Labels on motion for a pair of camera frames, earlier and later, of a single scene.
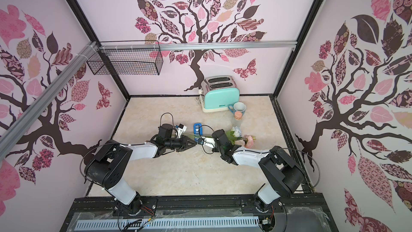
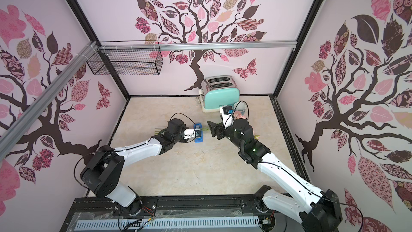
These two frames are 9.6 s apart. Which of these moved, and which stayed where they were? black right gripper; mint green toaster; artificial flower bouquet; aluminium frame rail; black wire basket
Moved: artificial flower bouquet; black right gripper
Stayed: black wire basket; mint green toaster; aluminium frame rail
